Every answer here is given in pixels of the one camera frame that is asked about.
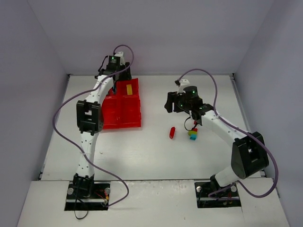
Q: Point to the red four-compartment bin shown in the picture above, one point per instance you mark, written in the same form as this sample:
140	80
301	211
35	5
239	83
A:
121	111

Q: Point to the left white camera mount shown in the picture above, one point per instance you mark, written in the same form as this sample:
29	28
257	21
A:
120	56

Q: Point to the green red blue lego cluster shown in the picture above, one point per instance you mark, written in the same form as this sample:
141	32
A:
193	134

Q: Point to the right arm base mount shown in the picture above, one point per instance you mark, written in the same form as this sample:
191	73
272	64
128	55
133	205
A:
206	198

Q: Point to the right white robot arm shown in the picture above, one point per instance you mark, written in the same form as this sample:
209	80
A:
248	157

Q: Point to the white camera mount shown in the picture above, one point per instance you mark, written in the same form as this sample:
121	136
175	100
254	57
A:
181	84
120	56

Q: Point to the yellow long lego brick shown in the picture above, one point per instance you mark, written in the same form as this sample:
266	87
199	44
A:
129	89

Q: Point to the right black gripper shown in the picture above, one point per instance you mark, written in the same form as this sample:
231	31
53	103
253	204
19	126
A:
176	103

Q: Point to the red curved lego brick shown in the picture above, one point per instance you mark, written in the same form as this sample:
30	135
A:
172	132

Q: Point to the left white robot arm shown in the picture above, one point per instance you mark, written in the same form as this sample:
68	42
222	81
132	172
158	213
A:
90	119

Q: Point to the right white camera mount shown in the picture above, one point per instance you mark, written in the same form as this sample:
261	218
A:
181	84

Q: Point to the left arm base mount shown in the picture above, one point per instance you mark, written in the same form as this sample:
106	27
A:
97	200

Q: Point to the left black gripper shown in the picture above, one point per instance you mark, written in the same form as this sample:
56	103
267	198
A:
123	74

